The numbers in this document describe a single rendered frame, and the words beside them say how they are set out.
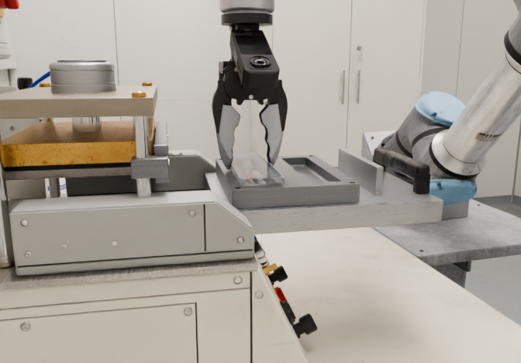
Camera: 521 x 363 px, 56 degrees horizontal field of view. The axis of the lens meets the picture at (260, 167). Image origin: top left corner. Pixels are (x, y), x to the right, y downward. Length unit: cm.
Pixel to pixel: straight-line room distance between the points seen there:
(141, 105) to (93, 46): 258
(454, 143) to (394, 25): 215
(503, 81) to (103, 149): 65
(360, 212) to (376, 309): 26
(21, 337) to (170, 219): 20
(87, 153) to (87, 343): 21
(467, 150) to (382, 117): 212
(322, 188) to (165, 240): 21
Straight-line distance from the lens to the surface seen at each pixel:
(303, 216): 61
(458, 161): 105
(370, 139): 134
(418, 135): 115
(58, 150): 59
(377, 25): 308
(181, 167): 80
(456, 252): 114
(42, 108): 55
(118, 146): 58
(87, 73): 64
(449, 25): 386
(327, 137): 297
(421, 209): 67
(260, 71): 59
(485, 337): 83
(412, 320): 84
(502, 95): 93
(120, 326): 57
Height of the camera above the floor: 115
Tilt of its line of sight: 12 degrees down
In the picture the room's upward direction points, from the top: straight up
